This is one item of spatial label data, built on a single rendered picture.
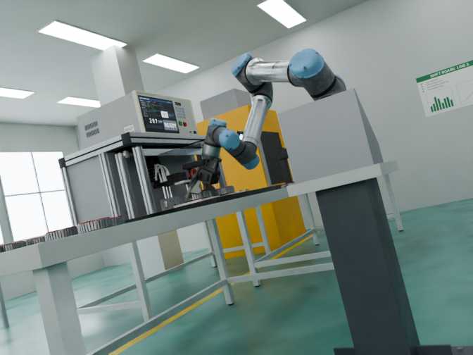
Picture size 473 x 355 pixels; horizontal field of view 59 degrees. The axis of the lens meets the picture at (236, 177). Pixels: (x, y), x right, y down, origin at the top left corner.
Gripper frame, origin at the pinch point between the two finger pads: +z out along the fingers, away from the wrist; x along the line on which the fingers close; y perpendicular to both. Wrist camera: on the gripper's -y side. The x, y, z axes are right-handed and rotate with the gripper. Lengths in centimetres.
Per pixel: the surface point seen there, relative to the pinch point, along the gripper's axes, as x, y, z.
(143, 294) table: 76, -68, 106
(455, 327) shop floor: 44, 114, 24
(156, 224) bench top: -61, 26, -8
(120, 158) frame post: -20.3, -27.7, -10.1
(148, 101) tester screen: -1.0, -35.6, -34.1
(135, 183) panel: -7.6, -27.7, 2.1
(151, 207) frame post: -20.2, -6.9, 4.4
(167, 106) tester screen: 14, -35, -34
